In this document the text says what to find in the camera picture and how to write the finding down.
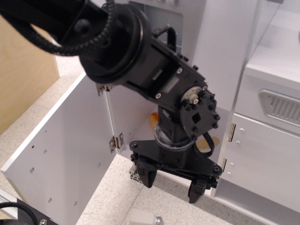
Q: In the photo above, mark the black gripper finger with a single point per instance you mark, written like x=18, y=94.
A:
x=196, y=190
x=147, y=174

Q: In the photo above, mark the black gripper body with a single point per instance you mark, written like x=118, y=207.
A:
x=185, y=163

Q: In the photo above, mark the white low fridge door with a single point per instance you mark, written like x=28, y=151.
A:
x=58, y=167

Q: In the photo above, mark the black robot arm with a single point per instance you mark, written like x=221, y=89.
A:
x=117, y=46

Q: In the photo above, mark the white toy fridge cabinet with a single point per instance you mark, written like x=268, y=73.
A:
x=216, y=37

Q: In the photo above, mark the aluminium extrusion foot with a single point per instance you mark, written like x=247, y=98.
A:
x=134, y=174

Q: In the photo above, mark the wooden spoon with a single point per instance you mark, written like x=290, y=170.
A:
x=203, y=145

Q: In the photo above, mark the lower brass door hinge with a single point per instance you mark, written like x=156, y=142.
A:
x=224, y=161

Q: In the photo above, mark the brass door hinge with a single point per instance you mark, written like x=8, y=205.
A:
x=231, y=133
x=224, y=161

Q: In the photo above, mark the beige box with knob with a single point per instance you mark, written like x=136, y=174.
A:
x=141, y=217

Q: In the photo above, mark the toy bread roll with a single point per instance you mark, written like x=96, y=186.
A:
x=153, y=120

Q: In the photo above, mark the upper brass door hinge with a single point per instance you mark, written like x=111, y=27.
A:
x=231, y=133

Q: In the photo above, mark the white oven cabinet door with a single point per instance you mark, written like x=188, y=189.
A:
x=263, y=160

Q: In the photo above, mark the grey oven vent panel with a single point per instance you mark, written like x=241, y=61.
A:
x=281, y=107

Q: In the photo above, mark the plywood board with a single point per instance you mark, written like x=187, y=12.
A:
x=26, y=73

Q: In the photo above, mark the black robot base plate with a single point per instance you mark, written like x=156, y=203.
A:
x=26, y=215

